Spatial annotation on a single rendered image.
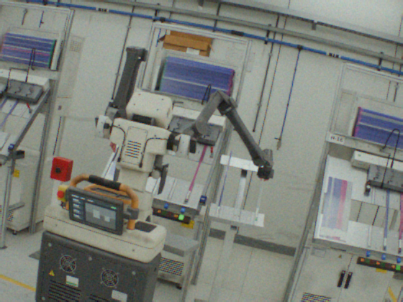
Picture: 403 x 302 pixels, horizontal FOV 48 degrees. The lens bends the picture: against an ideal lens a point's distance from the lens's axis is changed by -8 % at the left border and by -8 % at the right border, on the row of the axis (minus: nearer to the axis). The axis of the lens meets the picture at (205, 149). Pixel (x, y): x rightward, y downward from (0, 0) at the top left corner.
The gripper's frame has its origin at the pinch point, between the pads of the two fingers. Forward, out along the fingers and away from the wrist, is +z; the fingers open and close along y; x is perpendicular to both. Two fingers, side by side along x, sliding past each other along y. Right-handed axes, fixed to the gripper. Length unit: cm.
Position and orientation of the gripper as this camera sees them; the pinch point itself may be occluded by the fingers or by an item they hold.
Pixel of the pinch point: (263, 180)
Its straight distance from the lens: 307.9
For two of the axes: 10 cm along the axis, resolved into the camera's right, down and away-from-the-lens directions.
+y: -9.7, -2.2, 0.3
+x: -2.0, 8.0, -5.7
